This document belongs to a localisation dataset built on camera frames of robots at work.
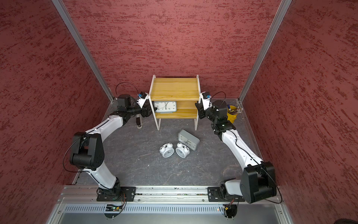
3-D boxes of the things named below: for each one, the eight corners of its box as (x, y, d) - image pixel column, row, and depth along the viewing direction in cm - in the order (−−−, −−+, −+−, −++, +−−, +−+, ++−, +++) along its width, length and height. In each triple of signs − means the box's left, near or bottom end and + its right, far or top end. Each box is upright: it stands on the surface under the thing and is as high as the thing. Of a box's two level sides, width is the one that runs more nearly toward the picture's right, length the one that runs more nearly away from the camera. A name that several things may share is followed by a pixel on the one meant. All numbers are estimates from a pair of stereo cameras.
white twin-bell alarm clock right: (175, 152, 91) (174, 147, 84) (179, 147, 93) (179, 141, 86) (185, 160, 88) (185, 155, 81) (189, 154, 90) (190, 148, 83)
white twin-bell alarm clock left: (165, 160, 88) (163, 154, 80) (161, 154, 91) (159, 147, 83) (174, 153, 91) (174, 147, 83) (170, 147, 93) (169, 141, 86)
